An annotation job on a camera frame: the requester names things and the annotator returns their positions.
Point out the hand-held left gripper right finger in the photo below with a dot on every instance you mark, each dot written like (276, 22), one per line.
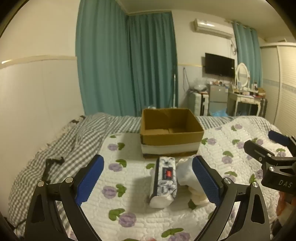
(205, 180)

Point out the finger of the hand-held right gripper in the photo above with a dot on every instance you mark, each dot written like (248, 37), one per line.
(256, 148)
(279, 138)

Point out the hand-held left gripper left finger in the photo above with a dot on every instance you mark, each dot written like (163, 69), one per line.
(90, 178)

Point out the white soft bundle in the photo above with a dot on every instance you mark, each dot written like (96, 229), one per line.
(185, 171)

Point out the floral print tissue pack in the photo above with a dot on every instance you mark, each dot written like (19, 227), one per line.
(165, 176)

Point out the brown cardboard box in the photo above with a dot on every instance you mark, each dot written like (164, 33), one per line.
(171, 139)

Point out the white floral quilt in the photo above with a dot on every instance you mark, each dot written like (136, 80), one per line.
(129, 208)

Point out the blue plastic bag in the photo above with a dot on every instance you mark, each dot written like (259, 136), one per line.
(219, 113)

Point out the white dressing table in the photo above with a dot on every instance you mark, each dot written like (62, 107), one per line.
(242, 98)

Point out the white wardrobe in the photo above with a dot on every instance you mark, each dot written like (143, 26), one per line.
(282, 85)

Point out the grey checked bedsheet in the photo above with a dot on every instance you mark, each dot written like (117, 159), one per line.
(46, 148)

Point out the cosmetics clutter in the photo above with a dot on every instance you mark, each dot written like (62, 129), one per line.
(254, 89)

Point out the grey mini fridge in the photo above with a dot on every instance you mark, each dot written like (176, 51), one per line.
(217, 95)

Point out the white oval mirror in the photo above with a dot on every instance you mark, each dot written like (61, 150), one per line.
(242, 74)

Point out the white suitcase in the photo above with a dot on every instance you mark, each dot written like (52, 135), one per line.
(195, 102)

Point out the clear plastic bags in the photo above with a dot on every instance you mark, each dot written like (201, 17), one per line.
(197, 84)

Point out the clear plastic bottle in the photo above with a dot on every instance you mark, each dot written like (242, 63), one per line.
(152, 107)

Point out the white standing pole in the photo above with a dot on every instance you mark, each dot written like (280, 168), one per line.
(174, 90)

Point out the narrow teal curtain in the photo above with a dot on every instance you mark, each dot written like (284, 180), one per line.
(246, 46)

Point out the white air conditioner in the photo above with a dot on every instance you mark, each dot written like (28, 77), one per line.
(212, 27)

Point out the black wall television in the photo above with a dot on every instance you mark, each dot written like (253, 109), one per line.
(219, 64)

